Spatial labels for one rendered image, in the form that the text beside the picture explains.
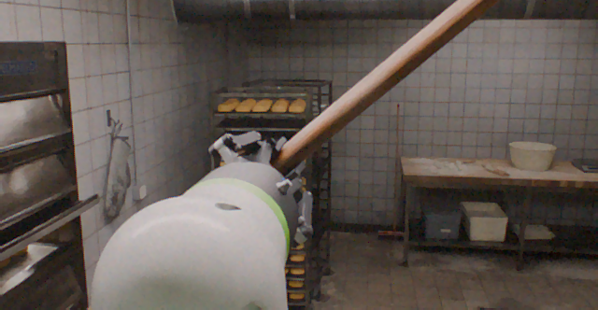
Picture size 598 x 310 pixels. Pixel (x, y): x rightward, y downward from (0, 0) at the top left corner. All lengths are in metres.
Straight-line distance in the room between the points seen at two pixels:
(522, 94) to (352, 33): 1.85
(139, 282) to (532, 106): 5.66
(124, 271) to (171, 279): 0.03
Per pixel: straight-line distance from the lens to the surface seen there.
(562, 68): 5.90
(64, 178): 2.49
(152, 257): 0.27
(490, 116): 5.76
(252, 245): 0.28
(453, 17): 0.61
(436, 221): 5.21
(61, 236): 2.65
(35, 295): 2.48
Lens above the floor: 2.10
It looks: 11 degrees down
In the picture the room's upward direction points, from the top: straight up
